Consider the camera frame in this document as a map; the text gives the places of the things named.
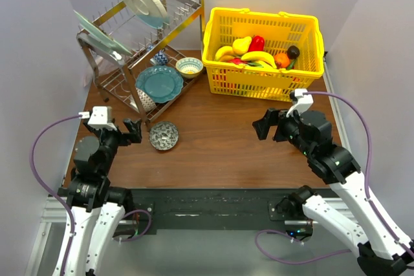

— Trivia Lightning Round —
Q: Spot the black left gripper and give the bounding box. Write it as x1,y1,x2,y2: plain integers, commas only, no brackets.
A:
83,117,141,175

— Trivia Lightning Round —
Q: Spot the dark purple plum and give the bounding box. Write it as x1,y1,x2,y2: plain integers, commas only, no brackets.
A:
287,45,300,60

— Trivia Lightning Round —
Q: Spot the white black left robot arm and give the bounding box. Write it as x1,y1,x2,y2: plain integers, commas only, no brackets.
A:
53,119,142,275

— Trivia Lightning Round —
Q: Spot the red bell pepper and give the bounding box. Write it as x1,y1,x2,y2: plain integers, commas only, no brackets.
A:
248,36,265,52

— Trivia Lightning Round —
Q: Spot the green chili pepper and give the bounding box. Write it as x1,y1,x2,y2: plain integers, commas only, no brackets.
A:
285,59,297,70

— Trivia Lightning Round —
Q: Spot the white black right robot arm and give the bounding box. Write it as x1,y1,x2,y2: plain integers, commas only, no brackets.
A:
252,109,413,275

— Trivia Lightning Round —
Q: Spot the teal scalloped plate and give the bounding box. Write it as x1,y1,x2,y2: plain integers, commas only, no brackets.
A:
135,65,184,103

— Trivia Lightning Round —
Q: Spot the yellow pear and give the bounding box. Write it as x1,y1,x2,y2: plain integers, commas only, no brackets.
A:
232,36,252,56

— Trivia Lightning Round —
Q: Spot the steel dish rack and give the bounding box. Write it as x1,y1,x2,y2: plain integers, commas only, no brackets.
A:
76,0,206,128

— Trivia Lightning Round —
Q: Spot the white round plate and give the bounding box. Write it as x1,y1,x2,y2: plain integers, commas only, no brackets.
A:
122,0,169,29

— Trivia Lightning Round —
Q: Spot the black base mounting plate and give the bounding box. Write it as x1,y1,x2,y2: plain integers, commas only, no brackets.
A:
96,187,327,237

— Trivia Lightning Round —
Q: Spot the yellow plastic basket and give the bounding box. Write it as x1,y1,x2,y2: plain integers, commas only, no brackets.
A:
202,7,325,101

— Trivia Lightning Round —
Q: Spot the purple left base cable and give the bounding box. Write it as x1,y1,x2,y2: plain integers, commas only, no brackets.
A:
113,208,153,243

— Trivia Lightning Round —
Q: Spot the blue chevron mug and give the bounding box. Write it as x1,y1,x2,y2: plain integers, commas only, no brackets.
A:
152,49,169,65

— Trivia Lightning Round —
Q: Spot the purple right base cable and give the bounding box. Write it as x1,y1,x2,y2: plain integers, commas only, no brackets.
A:
254,229,353,265

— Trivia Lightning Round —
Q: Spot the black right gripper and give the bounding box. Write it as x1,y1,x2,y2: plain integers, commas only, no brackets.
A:
252,105,314,157

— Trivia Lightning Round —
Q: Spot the yellow banana bunch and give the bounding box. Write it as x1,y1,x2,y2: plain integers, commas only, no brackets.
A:
214,46,237,62

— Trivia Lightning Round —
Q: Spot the aluminium frame rail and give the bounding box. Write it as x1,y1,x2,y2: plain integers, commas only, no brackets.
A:
25,196,66,275

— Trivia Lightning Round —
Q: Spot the light green plate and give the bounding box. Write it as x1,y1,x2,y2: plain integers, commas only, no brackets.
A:
74,11,133,56

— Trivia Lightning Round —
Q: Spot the red pink fruit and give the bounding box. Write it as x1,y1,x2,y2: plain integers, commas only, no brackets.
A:
228,58,248,67

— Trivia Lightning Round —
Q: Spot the teal patterned bowl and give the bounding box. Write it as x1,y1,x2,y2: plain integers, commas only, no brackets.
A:
175,57,204,79

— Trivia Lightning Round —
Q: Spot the black white floral bowl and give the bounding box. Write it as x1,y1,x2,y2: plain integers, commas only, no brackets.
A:
149,121,179,151

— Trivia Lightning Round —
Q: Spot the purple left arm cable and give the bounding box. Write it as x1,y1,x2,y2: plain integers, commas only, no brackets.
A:
29,114,89,276

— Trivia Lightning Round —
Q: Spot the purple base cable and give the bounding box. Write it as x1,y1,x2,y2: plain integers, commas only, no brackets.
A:
254,229,353,265
113,208,153,243

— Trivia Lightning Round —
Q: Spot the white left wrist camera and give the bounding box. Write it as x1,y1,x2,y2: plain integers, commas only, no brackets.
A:
78,106,116,131

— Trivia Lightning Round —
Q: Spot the brown patterned cup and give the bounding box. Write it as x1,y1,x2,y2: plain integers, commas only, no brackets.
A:
136,89,157,112

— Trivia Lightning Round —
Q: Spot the orange fruit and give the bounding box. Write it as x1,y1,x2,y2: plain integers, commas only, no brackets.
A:
274,53,290,69

